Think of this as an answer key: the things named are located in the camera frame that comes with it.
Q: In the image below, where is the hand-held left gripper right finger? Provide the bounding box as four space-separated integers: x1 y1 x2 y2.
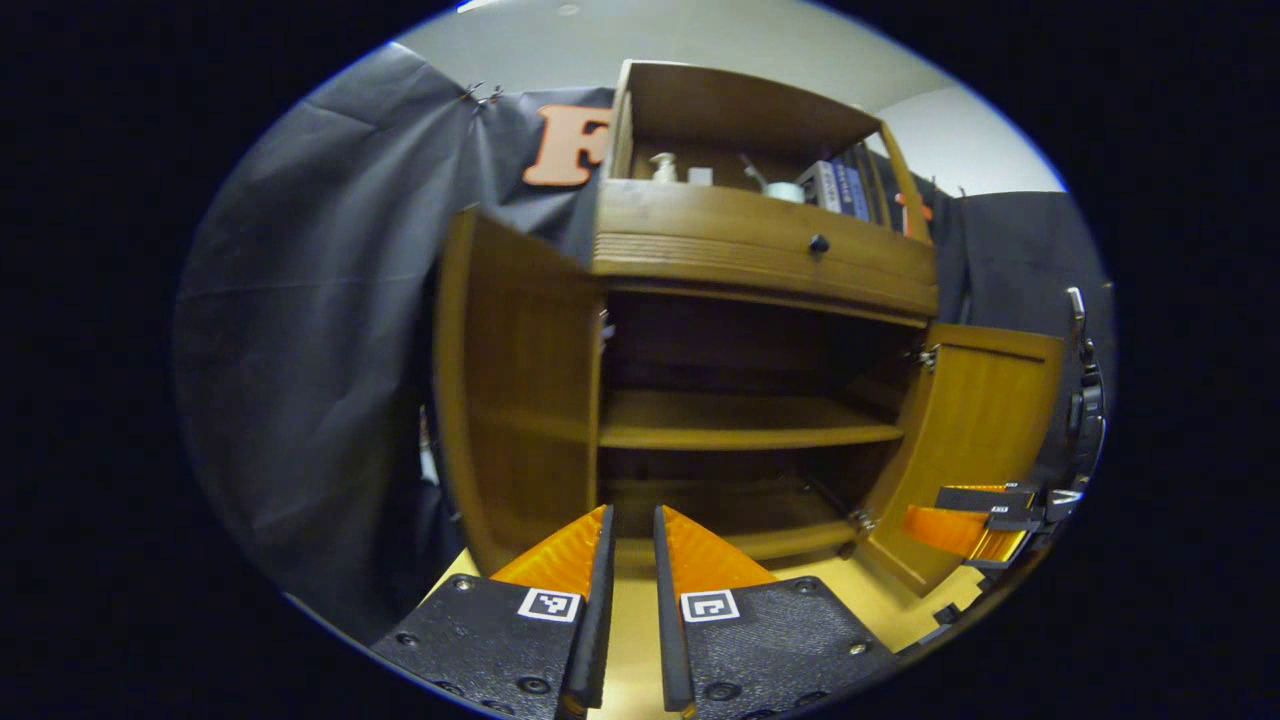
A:
653 504 899 719

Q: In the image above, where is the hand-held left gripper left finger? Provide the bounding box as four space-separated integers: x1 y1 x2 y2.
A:
370 504 616 720

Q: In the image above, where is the wooden double-door shoe cabinet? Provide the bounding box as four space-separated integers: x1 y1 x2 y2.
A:
432 60 1066 598

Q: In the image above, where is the wooden inner cabinet shelf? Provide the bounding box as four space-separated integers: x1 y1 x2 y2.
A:
600 390 906 451

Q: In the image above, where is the wooden cabinet drawer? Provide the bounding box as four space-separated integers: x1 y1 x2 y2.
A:
592 180 941 319

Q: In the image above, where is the black backdrop cloth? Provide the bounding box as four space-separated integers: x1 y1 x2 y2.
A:
172 42 1116 641

